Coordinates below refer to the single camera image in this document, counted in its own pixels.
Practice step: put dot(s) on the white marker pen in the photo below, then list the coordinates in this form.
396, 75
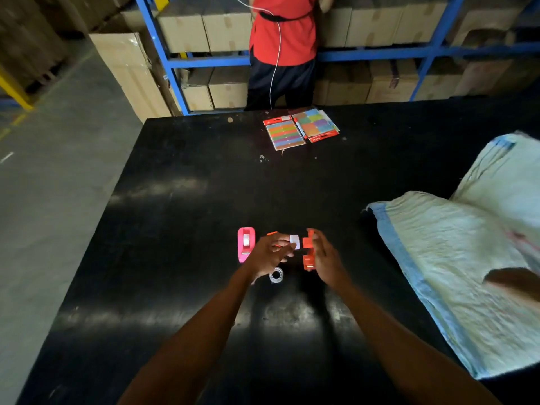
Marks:
300, 128

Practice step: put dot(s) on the striped sticky note packet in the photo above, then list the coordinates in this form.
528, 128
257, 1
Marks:
283, 134

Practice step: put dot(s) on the white tape roll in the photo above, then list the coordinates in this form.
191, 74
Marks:
295, 241

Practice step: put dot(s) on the yellow floor post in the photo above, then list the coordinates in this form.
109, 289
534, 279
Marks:
14, 91

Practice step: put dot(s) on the pink tape dispenser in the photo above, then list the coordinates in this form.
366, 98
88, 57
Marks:
245, 248

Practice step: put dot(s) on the person's left thumb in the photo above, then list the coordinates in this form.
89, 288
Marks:
287, 251

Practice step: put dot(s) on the tall wrapped cardboard box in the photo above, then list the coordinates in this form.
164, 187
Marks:
126, 71

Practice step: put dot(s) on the orange tape dispenser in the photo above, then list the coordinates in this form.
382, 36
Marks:
308, 260

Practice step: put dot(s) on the blue metal shelf rack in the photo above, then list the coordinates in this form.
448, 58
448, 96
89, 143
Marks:
379, 54

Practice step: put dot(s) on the person's right thumb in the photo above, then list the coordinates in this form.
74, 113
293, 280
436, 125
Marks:
315, 258

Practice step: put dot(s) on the rows of shelved cardboard boxes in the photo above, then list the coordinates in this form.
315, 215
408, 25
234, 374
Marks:
379, 50

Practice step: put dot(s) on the stack of dark cartons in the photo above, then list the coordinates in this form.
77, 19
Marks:
38, 33

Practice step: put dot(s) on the white woven sack blue stripe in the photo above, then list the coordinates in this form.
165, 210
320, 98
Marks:
455, 274
504, 181

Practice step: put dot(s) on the person's left hand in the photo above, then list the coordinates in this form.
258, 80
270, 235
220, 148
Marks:
263, 259

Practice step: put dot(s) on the person's right hand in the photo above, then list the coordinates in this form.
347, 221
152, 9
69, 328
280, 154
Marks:
329, 261

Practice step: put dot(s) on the clear tape roll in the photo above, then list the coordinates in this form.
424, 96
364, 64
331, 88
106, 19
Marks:
276, 275

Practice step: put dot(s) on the blocky sticky note packet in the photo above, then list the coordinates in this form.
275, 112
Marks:
316, 124

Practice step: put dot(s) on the person's left forearm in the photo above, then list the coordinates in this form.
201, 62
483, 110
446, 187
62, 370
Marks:
194, 341

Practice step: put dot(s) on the person's right forearm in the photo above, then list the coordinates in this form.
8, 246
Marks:
405, 350

